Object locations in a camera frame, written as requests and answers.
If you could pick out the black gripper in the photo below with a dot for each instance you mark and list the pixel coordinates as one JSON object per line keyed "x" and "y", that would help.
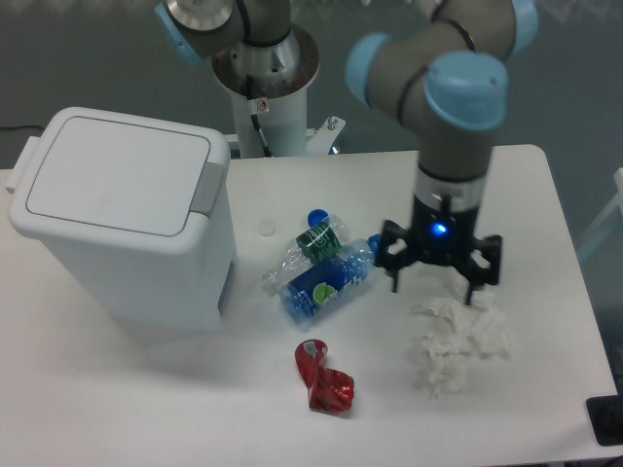
{"x": 443, "y": 239}

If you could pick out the white plastic trash can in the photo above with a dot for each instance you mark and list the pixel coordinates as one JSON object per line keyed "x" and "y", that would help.
{"x": 136, "y": 209}

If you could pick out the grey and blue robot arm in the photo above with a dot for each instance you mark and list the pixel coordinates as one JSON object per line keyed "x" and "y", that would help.
{"x": 447, "y": 84}

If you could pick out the crushed red soda can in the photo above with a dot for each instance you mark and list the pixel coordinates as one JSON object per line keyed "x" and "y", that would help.
{"x": 329, "y": 390}

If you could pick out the crumpled white tissue paper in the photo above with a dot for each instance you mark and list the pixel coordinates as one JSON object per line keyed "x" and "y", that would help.
{"x": 459, "y": 330}

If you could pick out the clear bottle green label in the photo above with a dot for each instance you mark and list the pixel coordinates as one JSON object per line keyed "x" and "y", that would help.
{"x": 307, "y": 249}

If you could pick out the blue labelled plastic bottle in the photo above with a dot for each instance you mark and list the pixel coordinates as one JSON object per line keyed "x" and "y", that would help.
{"x": 310, "y": 292}

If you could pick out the white table hole plug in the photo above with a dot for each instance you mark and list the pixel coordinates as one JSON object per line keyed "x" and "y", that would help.
{"x": 266, "y": 227}

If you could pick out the black device at table edge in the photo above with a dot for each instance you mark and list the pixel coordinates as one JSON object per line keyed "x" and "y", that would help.
{"x": 605, "y": 413}

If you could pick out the white bracket with bolt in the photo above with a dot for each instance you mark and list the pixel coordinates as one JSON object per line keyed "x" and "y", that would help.
{"x": 324, "y": 140}

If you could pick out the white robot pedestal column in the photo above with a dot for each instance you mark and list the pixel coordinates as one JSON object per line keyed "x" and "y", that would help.
{"x": 279, "y": 123}

